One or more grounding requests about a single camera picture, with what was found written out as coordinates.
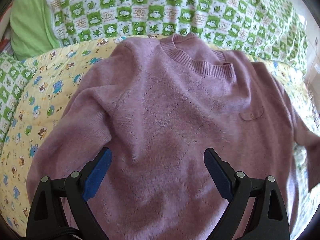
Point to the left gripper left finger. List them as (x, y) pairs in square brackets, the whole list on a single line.
[(59, 209)]

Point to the green checkered print blanket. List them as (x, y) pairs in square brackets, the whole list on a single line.
[(265, 29)]

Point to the pink knit sweater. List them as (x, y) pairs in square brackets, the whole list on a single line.
[(158, 105)]

